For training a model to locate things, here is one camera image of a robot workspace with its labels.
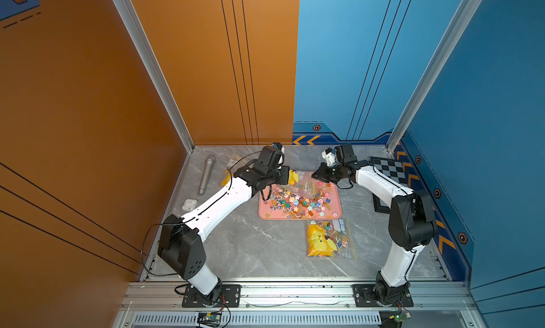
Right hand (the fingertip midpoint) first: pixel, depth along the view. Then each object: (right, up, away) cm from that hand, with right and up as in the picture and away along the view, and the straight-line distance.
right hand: (313, 174), depth 92 cm
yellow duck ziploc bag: (-3, -5, +6) cm, 9 cm away
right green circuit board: (+23, -47, -23) cm, 57 cm away
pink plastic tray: (-1, -11, +4) cm, 12 cm away
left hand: (-12, +3, -10) cm, 16 cm away
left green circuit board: (-37, -48, -21) cm, 64 cm away
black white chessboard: (+43, +2, +14) cm, 45 cm away
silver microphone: (-52, +4, +17) cm, 54 cm away
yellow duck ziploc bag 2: (+5, -25, -8) cm, 27 cm away
